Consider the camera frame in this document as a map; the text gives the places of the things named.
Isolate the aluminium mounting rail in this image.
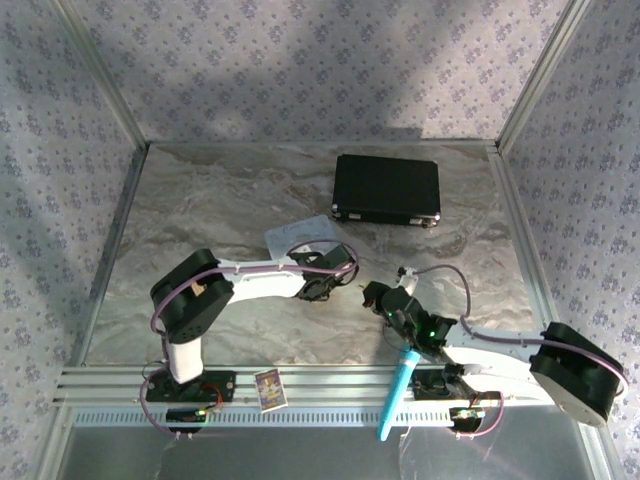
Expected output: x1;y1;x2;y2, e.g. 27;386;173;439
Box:
52;365;546;405

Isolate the aluminium table edge rail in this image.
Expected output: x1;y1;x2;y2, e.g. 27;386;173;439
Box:
487;144;557;334
79;143;152;371

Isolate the pastel cartoon character pouch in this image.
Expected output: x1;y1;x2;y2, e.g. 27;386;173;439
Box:
263;215;335;262

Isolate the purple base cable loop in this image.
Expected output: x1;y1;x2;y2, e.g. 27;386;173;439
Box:
453;393;507;440
138;367;201;442

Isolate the slotted grey cable duct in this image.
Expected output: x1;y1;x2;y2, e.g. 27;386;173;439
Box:
73;407;506;429

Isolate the light blue toy microphone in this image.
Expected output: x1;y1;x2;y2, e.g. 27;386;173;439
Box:
377;347;422;443

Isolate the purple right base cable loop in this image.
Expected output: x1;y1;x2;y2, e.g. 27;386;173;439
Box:
453;393;507;440

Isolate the black hard case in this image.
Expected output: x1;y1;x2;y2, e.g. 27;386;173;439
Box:
331;153;442;229

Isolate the small picture card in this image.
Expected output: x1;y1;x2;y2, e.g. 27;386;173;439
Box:
253;368;289;414

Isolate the left black controller board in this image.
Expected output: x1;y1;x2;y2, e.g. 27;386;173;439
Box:
165;407;209;434

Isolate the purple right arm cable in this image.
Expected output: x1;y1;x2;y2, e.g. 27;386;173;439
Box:
412;263;630;397

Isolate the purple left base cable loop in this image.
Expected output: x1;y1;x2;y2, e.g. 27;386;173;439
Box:
138;367;201;442

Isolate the black controller board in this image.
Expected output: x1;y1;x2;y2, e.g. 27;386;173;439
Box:
448;405;487;433
165;407;209;434

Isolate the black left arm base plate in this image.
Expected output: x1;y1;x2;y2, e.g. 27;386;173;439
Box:
143;370;237;404

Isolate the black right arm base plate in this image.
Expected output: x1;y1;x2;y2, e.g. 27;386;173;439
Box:
412;368;482;402

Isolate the right black controller board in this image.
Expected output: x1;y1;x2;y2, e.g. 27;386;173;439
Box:
448;405;487;433

